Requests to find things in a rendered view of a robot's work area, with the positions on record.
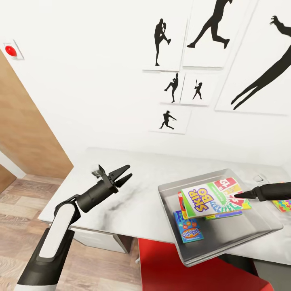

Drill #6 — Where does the jigsaw puzzle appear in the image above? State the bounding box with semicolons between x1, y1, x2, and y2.
272;199;291;213

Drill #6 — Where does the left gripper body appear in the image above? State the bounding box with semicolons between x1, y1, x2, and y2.
88;174;119;205

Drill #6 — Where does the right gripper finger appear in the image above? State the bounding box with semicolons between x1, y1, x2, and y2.
234;189;257;199

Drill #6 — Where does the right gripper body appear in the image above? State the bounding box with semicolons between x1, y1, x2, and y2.
253;183;289;202

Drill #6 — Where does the board game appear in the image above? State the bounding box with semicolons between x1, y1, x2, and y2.
178;177;252;219
173;210;204;244
203;211;242;221

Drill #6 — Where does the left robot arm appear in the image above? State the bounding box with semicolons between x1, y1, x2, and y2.
13;164;133;291

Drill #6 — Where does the toy box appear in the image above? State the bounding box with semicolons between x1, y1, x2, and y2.
157;168;285;267

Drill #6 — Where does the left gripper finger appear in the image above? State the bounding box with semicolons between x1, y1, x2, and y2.
108;164;131;186
114;173;133;188

